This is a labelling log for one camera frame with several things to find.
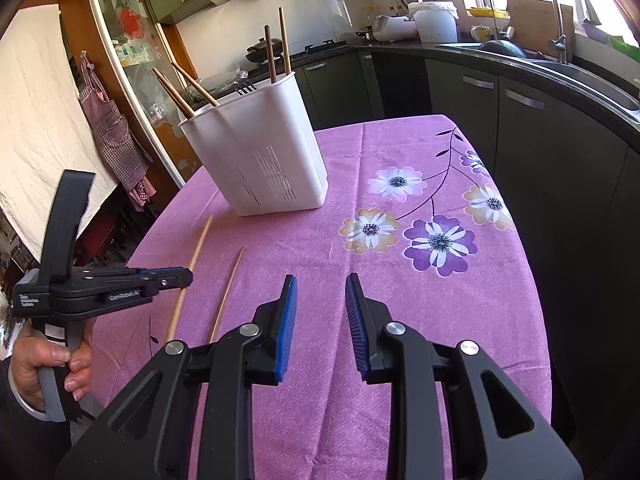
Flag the purple floral tablecloth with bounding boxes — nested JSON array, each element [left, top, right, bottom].
[[60, 114, 553, 480]]

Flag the black gas stove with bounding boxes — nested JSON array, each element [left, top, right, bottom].
[[245, 39, 351, 66]]

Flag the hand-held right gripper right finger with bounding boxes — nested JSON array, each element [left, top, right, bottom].
[[345, 272, 584, 480]]

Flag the stainless steel sink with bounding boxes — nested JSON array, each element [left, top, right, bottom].
[[435, 40, 640, 123]]

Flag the small steel faucet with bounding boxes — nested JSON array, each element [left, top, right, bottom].
[[475, 0, 502, 41]]

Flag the wooden cutting board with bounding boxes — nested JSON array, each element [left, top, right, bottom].
[[505, 0, 575, 58]]

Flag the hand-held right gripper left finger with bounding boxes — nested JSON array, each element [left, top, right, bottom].
[[56, 274, 299, 480]]

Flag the white rice cooker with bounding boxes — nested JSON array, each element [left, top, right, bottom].
[[372, 0, 426, 43]]

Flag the wooden chopstick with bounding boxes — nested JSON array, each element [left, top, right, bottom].
[[171, 62, 221, 107], [278, 7, 292, 75], [208, 246, 246, 346], [152, 67, 197, 117], [165, 215, 215, 343], [264, 25, 277, 83]]

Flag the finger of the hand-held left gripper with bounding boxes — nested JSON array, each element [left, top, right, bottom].
[[106, 268, 194, 312], [106, 267, 177, 286]]

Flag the black wok with lid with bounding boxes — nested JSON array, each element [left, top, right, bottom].
[[245, 36, 283, 63]]

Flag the checked apron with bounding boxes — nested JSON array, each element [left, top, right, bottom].
[[79, 51, 155, 211]]

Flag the green plastic containers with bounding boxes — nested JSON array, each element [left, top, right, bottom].
[[610, 35, 640, 58]]

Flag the clear bag of vegetables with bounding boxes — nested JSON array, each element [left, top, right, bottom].
[[187, 72, 251, 103]]

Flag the silver bracelet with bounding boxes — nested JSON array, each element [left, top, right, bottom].
[[9, 372, 51, 420]]

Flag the white plastic bucket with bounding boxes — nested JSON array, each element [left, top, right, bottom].
[[407, 1, 459, 43]]

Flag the black kitchen countertop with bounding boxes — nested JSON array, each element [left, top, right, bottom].
[[240, 40, 640, 153]]

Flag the person's left forearm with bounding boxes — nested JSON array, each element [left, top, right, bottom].
[[0, 355, 76, 480]]

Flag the white hanging cloth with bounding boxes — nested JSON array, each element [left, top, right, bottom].
[[0, 4, 121, 261]]

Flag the dark green base cabinets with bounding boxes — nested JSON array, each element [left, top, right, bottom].
[[280, 47, 640, 436]]

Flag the white plastic utensil holder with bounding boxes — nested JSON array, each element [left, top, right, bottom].
[[178, 71, 330, 217]]

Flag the dark wooden chair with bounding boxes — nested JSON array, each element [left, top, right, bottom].
[[75, 195, 161, 271]]

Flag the tall steel faucet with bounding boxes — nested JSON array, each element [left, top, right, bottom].
[[547, 0, 603, 63]]

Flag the person's left hand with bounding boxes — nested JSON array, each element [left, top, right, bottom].
[[9, 316, 94, 412]]

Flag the dark pan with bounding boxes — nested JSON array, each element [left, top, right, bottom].
[[475, 38, 528, 60]]

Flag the frosted glass sliding door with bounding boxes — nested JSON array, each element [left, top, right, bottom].
[[82, 0, 198, 188]]

